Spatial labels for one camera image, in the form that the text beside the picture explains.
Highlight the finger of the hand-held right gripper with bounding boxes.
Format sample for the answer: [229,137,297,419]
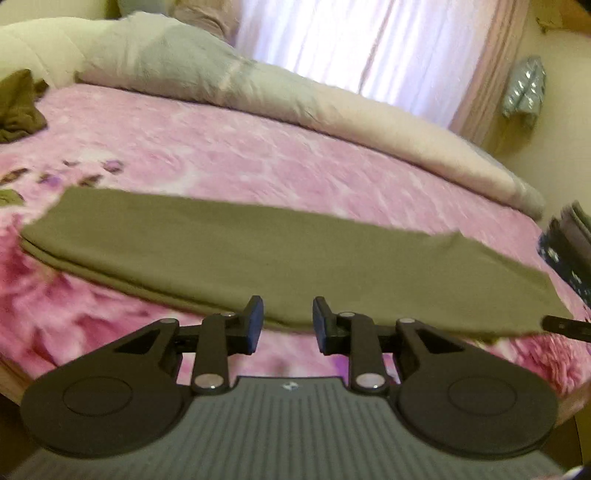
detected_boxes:
[540,315,591,343]

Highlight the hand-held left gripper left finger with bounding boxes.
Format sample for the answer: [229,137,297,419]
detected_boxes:
[113,295,265,395]

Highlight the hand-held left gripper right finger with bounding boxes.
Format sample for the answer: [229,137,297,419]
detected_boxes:
[312,296,462,395]

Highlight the olive green pants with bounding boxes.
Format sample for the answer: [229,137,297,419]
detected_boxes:
[21,187,573,343]

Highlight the navy printed folded garment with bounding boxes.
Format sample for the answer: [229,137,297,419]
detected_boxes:
[538,231,591,303]

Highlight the dark grey folded garment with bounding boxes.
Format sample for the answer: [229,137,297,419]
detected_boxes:
[549,217,591,278]

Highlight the grey-green folded garment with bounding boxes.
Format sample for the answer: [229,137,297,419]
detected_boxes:
[561,200,591,232]

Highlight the bed with pink floral sheet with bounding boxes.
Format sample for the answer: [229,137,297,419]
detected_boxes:
[0,83,591,398]

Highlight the grey and pink duvet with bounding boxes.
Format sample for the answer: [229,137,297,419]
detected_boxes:
[76,13,548,221]

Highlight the silver hanging jacket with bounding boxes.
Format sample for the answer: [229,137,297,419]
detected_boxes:
[502,55,546,130]

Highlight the pink drape curtain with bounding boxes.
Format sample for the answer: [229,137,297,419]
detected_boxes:
[455,0,529,145]

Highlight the white sheer curtain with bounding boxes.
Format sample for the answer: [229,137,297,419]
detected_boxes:
[235,0,502,127]

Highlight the pale pink pillow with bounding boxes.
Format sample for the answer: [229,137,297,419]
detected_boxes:
[171,0,242,47]

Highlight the dark olive crumpled garment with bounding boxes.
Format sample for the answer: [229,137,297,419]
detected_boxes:
[0,69,49,144]

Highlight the cream quilted headboard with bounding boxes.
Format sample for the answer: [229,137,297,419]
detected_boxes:
[0,17,125,89]

